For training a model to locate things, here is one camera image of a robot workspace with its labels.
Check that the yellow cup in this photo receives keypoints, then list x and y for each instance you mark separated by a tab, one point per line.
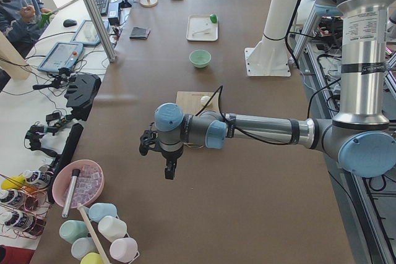
92	258

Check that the white ceramic spoon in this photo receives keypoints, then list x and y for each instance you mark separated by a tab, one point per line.
205	31

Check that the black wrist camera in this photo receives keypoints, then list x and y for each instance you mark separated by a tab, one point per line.
149	141

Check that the mint green cup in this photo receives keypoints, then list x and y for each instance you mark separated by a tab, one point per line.
71	230

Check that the blue teach pendant near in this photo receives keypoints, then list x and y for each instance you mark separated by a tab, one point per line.
62	55

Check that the metal cylinder tool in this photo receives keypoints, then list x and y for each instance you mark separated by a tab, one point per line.
70	192

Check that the light green bowl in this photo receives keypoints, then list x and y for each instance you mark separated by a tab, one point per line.
200	58

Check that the white steamed bun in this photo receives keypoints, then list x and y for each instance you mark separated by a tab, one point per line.
204	100

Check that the copper wire bottle rack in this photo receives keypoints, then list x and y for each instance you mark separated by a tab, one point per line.
24	204

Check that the wooden rack handle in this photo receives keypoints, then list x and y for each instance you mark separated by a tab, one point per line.
93	234

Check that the seated person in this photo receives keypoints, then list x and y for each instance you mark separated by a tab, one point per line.
20	23

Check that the cream plastic tray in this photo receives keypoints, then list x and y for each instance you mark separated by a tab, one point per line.
201	22

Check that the white camera pole base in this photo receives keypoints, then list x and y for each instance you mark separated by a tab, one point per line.
269	58

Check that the aluminium frame post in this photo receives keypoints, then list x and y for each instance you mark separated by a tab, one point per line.
100	28

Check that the blue teach pendant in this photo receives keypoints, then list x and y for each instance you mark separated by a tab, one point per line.
62	55
86	34

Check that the pink cup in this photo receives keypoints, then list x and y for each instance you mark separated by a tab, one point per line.
124	250

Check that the light blue cup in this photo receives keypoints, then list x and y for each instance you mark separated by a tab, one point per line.
99	210

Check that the pink bowl with ice cubes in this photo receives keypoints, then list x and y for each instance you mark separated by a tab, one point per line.
88	187

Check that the blue teach pendant far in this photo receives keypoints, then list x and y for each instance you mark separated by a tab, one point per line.
86	34

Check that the bamboo cutting board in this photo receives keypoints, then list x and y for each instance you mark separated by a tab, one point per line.
190	101

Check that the black computer mouse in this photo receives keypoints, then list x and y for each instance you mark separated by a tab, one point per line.
69	23

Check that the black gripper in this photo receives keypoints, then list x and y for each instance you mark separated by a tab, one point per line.
169	158

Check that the grey folded cloth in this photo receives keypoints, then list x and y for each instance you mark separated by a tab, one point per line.
139	33

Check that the pale blue grey cup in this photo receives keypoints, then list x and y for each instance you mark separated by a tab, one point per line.
82	246

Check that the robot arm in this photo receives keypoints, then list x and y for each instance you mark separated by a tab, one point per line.
356	137

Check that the white cup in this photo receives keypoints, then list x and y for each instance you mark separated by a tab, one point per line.
112	228

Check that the black bar device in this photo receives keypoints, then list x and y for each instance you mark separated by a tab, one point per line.
65	157

